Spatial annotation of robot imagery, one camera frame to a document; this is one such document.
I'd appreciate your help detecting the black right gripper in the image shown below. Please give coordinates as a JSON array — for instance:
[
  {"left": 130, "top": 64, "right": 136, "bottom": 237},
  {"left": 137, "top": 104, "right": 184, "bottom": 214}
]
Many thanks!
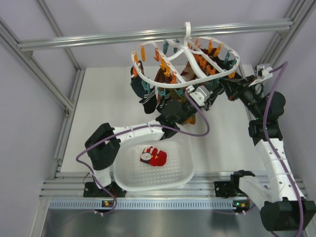
[{"left": 219, "top": 75, "right": 263, "bottom": 119}]

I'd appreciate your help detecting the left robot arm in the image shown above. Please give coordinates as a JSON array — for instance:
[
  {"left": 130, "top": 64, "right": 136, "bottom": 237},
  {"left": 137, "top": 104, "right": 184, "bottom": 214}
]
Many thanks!
[{"left": 84, "top": 86, "right": 222, "bottom": 196}]

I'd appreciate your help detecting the olive striped sock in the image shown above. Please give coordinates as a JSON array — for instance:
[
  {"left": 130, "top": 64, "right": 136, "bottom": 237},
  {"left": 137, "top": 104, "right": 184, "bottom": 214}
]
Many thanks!
[{"left": 170, "top": 61, "right": 200, "bottom": 126}]

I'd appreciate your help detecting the red santa sock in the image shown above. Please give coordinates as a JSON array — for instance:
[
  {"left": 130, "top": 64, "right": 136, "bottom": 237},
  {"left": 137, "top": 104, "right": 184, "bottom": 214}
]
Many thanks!
[{"left": 140, "top": 146, "right": 167, "bottom": 166}]

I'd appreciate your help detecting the navy blue sock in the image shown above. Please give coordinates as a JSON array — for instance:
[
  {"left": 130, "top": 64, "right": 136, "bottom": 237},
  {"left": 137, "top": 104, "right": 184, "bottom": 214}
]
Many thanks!
[{"left": 130, "top": 67, "right": 148, "bottom": 99}]

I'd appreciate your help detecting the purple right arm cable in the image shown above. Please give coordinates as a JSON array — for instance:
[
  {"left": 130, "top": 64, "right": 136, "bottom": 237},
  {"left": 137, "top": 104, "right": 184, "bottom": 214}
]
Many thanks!
[{"left": 263, "top": 61, "right": 306, "bottom": 237}]

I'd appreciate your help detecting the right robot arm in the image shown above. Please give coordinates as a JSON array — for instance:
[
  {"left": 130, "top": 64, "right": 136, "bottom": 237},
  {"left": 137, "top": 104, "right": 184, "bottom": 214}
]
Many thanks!
[{"left": 220, "top": 80, "right": 316, "bottom": 236}]

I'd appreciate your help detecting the white round clip hanger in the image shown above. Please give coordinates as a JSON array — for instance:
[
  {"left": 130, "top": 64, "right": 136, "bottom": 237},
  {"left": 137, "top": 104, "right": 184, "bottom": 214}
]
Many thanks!
[{"left": 131, "top": 22, "right": 240, "bottom": 89}]

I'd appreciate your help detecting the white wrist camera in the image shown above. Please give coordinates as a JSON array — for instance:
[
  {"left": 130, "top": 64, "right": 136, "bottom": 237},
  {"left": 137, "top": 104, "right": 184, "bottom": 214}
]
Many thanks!
[
  {"left": 186, "top": 85, "right": 211, "bottom": 107},
  {"left": 256, "top": 64, "right": 273, "bottom": 79}
]

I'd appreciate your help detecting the brown sock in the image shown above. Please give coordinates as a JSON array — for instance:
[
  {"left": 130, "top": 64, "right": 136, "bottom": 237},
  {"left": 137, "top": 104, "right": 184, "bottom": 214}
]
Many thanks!
[{"left": 154, "top": 68, "right": 172, "bottom": 84}]

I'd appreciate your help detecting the aluminium top rail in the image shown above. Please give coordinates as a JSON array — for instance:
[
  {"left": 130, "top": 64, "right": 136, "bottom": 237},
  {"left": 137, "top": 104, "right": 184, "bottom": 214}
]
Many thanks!
[{"left": 17, "top": 18, "right": 294, "bottom": 51}]

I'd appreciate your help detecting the orange clothes peg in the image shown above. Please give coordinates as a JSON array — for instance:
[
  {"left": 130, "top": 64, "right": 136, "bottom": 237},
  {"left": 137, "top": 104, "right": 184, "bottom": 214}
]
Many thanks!
[{"left": 160, "top": 55, "right": 167, "bottom": 72}]

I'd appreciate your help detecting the teal clothes peg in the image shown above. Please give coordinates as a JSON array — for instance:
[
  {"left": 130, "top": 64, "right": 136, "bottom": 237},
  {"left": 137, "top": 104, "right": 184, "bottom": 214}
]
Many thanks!
[{"left": 157, "top": 87, "right": 170, "bottom": 98}]

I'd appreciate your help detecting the black white striped sock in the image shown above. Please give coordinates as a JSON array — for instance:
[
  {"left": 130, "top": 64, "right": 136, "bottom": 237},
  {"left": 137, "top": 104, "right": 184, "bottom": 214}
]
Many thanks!
[{"left": 139, "top": 89, "right": 167, "bottom": 114}]

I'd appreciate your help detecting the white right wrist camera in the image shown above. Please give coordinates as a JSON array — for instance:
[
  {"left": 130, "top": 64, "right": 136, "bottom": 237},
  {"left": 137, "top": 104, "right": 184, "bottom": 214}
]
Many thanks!
[{"left": 256, "top": 64, "right": 273, "bottom": 79}]

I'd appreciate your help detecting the perforated cable tray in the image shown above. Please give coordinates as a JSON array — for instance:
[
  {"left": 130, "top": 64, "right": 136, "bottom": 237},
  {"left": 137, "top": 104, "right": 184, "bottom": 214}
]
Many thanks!
[{"left": 49, "top": 198, "right": 250, "bottom": 212}]

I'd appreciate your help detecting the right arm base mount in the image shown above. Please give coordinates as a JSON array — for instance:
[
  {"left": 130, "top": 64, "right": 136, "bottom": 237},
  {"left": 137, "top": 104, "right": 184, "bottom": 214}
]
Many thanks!
[{"left": 214, "top": 170, "right": 256, "bottom": 198}]

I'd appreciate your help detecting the translucent white plastic basket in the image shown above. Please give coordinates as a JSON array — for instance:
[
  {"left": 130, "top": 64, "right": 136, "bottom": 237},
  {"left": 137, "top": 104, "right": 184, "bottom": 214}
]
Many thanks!
[{"left": 113, "top": 123, "right": 196, "bottom": 192}]

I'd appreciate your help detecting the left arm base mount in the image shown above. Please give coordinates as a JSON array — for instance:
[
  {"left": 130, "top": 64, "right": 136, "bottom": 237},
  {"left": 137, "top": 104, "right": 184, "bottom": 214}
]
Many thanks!
[{"left": 83, "top": 182, "right": 126, "bottom": 198}]

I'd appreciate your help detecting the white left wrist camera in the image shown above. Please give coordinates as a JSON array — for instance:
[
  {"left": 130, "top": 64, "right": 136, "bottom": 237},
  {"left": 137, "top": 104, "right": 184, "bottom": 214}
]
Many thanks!
[{"left": 186, "top": 85, "right": 211, "bottom": 107}]

